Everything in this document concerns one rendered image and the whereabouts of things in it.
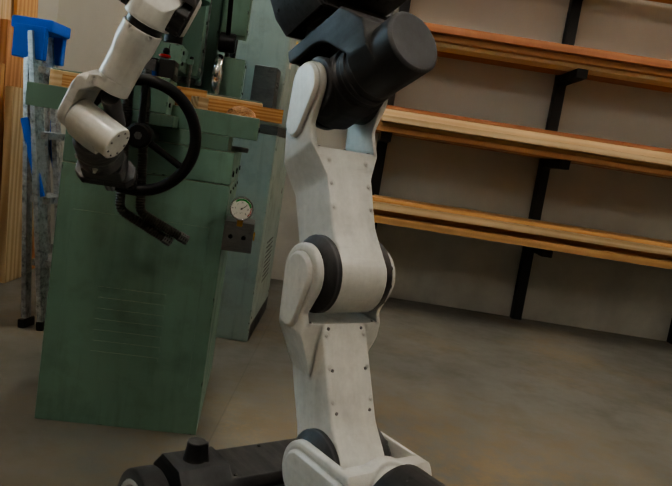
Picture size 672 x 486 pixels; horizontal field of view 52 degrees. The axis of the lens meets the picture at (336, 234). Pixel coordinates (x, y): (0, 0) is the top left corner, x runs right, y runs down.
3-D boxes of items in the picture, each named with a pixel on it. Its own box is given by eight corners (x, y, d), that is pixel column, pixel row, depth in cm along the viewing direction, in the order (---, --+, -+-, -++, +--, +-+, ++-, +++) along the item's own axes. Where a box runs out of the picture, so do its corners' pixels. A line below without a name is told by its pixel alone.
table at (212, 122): (9, 102, 166) (12, 77, 166) (48, 108, 196) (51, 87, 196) (257, 141, 174) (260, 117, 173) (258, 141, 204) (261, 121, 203)
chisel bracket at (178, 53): (153, 71, 189) (157, 40, 188) (161, 76, 203) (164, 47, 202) (180, 76, 190) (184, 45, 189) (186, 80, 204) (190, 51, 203)
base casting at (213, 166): (60, 160, 178) (64, 125, 177) (109, 156, 235) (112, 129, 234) (231, 186, 184) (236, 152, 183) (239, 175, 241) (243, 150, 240)
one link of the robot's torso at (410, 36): (446, 79, 118) (431, -11, 122) (390, 64, 110) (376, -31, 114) (349, 138, 139) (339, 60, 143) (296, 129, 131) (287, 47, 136)
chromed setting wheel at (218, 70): (208, 92, 203) (214, 50, 201) (211, 95, 215) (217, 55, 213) (218, 94, 203) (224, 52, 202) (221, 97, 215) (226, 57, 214)
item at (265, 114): (61, 88, 191) (62, 73, 190) (63, 88, 193) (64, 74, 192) (281, 123, 198) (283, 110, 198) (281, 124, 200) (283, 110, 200)
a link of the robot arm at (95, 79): (86, 150, 123) (120, 87, 119) (49, 121, 124) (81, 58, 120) (107, 148, 129) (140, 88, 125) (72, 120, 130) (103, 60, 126)
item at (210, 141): (73, 127, 178) (75, 112, 177) (93, 129, 198) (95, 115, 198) (227, 151, 183) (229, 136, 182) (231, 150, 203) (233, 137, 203)
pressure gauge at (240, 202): (226, 225, 179) (231, 195, 178) (227, 224, 182) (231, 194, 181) (250, 229, 179) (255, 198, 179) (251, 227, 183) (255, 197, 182)
